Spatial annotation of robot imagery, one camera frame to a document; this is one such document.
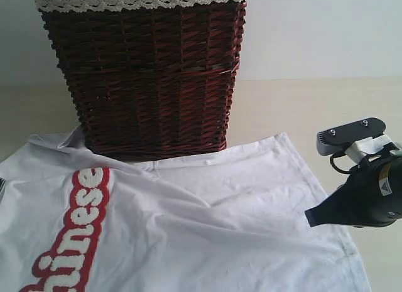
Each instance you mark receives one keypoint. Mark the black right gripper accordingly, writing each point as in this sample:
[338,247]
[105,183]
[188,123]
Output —
[370,197]

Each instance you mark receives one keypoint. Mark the white t-shirt with red lettering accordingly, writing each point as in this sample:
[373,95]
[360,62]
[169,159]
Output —
[234,220]

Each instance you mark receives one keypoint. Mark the dark red wicker basket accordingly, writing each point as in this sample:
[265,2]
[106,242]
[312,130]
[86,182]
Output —
[151,83]

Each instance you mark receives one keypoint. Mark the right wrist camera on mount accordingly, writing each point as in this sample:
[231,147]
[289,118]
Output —
[357,140]

